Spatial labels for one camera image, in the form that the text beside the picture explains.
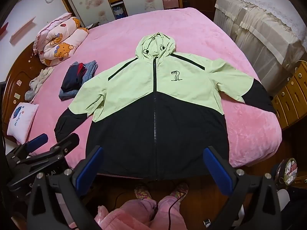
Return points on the rolled bear print quilt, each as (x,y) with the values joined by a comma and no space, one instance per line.
(64,43)

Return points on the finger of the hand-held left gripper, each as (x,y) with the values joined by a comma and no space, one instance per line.
(64,145)
(38,139)

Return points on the pink bed blanket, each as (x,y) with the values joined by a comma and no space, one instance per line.
(108,40)

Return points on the floral slipper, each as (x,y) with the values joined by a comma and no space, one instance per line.
(142,192)
(178,189)

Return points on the folded navy garment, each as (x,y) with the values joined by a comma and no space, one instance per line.
(72,76)

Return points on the wooden wall shelf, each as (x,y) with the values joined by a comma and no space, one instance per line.
(22,30)

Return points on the crumpled white grey garment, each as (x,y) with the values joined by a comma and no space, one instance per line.
(39,80)

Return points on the wooden drawer cabinet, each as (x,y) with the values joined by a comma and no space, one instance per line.
(291,95)

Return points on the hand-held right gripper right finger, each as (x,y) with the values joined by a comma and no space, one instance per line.
(215,170)

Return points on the wooden headboard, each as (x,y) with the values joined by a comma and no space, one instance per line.
(21,76)

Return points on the white printed pillow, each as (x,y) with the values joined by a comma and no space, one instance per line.
(21,122)

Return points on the folded blue jeans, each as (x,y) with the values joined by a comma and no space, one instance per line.
(92,68)

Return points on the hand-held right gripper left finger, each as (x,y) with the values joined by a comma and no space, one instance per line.
(90,170)

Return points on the green and black hooded jacket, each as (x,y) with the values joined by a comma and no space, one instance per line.
(156,124)

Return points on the person's pink pajama pants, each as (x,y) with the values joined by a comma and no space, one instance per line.
(144,213)

